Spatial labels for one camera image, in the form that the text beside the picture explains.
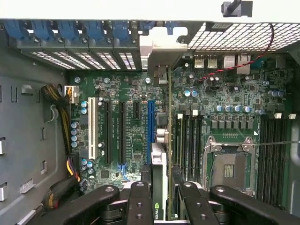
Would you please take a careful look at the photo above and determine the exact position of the CPU socket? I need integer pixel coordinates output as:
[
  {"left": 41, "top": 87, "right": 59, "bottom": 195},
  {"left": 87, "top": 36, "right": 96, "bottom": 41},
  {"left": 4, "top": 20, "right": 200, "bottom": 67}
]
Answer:
[{"left": 202, "top": 135, "right": 260, "bottom": 196}]

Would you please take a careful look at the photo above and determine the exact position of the white expansion slot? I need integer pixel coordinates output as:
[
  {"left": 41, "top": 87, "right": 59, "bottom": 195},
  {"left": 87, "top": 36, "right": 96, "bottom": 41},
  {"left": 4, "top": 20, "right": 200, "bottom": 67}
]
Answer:
[{"left": 88, "top": 97, "right": 99, "bottom": 160}]

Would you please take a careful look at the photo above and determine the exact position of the long black expansion slot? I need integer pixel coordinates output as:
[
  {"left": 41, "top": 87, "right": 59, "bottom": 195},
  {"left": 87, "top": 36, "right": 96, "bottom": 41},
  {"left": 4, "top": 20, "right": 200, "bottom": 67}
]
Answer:
[
  {"left": 104, "top": 100, "right": 113, "bottom": 165},
  {"left": 118, "top": 101, "right": 127, "bottom": 165}
]

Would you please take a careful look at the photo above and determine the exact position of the green motherboard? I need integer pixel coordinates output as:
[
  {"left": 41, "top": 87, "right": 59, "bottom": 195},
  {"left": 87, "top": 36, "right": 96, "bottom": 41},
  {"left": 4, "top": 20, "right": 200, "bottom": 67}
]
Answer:
[{"left": 67, "top": 52, "right": 295, "bottom": 211}]

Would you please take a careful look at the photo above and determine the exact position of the thin metal locking lever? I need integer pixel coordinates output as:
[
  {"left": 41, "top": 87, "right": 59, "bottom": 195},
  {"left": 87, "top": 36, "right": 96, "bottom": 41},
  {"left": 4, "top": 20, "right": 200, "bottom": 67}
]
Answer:
[{"left": 254, "top": 140, "right": 300, "bottom": 146}]

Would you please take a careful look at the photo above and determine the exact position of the blue slot retention clip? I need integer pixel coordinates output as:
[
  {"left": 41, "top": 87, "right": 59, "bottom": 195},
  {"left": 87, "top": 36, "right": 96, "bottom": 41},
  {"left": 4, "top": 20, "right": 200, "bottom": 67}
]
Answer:
[
  {"left": 31, "top": 20, "right": 56, "bottom": 42},
  {"left": 4, "top": 20, "right": 30, "bottom": 40},
  {"left": 85, "top": 21, "right": 106, "bottom": 43},
  {"left": 138, "top": 21, "right": 157, "bottom": 31},
  {"left": 164, "top": 21, "right": 181, "bottom": 33},
  {"left": 112, "top": 21, "right": 131, "bottom": 43},
  {"left": 58, "top": 21, "right": 82, "bottom": 42}
]

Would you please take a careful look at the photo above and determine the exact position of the empty black RAM slot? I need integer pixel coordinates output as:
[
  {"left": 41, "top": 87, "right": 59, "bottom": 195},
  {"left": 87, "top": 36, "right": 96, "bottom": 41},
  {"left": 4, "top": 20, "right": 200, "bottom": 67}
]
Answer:
[
  {"left": 184, "top": 114, "right": 191, "bottom": 179},
  {"left": 198, "top": 114, "right": 204, "bottom": 181},
  {"left": 191, "top": 110, "right": 198, "bottom": 181}
]

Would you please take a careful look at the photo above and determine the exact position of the white power connector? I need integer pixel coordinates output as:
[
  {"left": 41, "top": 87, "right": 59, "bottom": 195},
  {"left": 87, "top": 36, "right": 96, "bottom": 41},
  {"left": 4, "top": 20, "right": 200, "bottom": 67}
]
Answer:
[{"left": 63, "top": 85, "right": 80, "bottom": 105}]

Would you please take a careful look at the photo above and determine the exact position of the red black twisted wire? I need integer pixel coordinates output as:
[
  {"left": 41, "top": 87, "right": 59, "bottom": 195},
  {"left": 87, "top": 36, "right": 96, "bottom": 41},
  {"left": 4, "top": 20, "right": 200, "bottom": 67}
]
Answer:
[{"left": 198, "top": 22, "right": 275, "bottom": 83}]

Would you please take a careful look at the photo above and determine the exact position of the black braided power cable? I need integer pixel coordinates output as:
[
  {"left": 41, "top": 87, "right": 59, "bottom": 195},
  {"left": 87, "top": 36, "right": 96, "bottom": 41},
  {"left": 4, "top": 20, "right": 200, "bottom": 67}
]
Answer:
[{"left": 41, "top": 83, "right": 82, "bottom": 183}]

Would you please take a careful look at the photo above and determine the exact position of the short black expansion slot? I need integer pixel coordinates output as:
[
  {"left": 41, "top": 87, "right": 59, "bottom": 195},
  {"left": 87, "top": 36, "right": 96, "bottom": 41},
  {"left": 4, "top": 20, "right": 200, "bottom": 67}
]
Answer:
[{"left": 133, "top": 102, "right": 142, "bottom": 120}]

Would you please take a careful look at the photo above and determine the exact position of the open black PC case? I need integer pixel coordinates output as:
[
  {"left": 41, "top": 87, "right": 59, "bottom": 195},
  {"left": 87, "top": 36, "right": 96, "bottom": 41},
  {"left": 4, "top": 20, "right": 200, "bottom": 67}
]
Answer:
[{"left": 0, "top": 18, "right": 300, "bottom": 225}]

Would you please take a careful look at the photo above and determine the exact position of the black sleeved cable bundle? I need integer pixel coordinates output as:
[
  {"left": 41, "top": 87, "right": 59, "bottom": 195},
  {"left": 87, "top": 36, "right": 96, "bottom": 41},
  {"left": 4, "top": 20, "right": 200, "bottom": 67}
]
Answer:
[{"left": 42, "top": 177, "right": 83, "bottom": 210}]

